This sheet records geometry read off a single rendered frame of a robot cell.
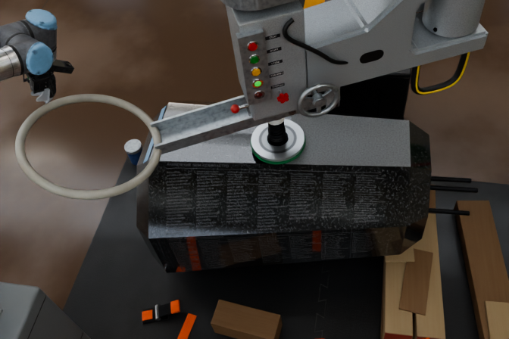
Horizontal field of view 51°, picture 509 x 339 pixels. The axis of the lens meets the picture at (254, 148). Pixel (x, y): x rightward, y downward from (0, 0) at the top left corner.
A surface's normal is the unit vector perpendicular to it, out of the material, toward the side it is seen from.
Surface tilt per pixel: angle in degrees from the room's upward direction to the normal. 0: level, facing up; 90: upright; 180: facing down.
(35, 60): 89
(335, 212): 45
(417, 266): 0
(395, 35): 90
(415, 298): 0
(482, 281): 0
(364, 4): 40
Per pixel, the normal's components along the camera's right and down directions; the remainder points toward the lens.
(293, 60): 0.25, 0.74
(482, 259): -0.11, -0.62
